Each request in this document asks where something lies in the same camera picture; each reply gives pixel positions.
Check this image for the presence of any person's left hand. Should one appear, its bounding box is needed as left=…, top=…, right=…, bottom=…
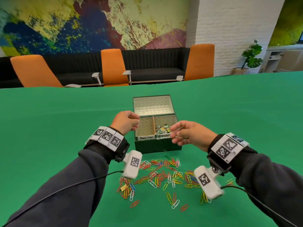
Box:
left=110, top=110, right=140, bottom=136

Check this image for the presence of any person's right hand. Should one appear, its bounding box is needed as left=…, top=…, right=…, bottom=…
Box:
left=170, top=120, right=218, bottom=153

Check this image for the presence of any heap of sorted binder clips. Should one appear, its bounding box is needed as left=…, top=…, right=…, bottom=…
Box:
left=155, top=124, right=172, bottom=135

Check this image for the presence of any dark green divided box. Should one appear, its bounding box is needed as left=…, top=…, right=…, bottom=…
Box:
left=133, top=95, right=182, bottom=154

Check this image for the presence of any pile of coloured paper clips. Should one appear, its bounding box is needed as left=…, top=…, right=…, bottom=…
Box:
left=116, top=155, right=236, bottom=212

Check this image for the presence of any person's right forearm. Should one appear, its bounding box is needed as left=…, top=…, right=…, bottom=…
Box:
left=208, top=134, right=303, bottom=227

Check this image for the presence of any person's left forearm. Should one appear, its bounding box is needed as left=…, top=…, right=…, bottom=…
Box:
left=2, top=127, right=130, bottom=227

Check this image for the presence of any left wrist marker band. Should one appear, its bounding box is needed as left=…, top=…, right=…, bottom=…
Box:
left=85, top=126, right=130, bottom=163

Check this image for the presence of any wrist marker band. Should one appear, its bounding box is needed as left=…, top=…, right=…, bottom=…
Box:
left=207, top=132, right=250, bottom=174
left=85, top=126, right=130, bottom=163

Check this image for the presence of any right wrist marker band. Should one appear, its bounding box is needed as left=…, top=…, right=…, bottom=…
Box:
left=207, top=132, right=250, bottom=174

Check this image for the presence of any orange chair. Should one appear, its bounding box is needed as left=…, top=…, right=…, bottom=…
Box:
left=176, top=44, right=215, bottom=81
left=10, top=55, right=82, bottom=88
left=92, top=49, right=132, bottom=87

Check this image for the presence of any black bench sofa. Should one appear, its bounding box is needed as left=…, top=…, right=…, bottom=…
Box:
left=0, top=47, right=191, bottom=89

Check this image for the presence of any green table cloth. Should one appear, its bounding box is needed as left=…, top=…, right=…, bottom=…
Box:
left=0, top=71, right=303, bottom=227

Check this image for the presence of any potted green plant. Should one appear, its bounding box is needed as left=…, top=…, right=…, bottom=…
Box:
left=231, top=39, right=263, bottom=75

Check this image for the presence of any white shelf unit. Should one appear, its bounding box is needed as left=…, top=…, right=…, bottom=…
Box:
left=259, top=44, right=303, bottom=73

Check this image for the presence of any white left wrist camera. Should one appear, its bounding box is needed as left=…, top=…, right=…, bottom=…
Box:
left=121, top=150, right=143, bottom=179

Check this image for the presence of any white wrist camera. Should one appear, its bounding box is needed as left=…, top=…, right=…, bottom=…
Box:
left=121, top=150, right=143, bottom=179
left=193, top=165, right=225, bottom=200

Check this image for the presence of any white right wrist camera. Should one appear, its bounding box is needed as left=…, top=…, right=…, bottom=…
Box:
left=193, top=165, right=225, bottom=200

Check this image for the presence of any black right camera cable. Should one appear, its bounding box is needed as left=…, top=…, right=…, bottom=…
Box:
left=220, top=185, right=299, bottom=227

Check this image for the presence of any black camera cable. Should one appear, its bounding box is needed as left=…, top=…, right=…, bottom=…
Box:
left=220, top=185, right=299, bottom=227
left=2, top=170, right=124, bottom=227

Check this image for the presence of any black left camera cable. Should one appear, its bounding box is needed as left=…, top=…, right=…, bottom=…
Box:
left=2, top=170, right=124, bottom=227

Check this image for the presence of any colourful wall mural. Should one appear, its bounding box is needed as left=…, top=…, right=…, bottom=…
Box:
left=0, top=0, right=190, bottom=57

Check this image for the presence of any green yellow wall painting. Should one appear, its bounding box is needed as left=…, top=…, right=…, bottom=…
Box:
left=269, top=0, right=303, bottom=47

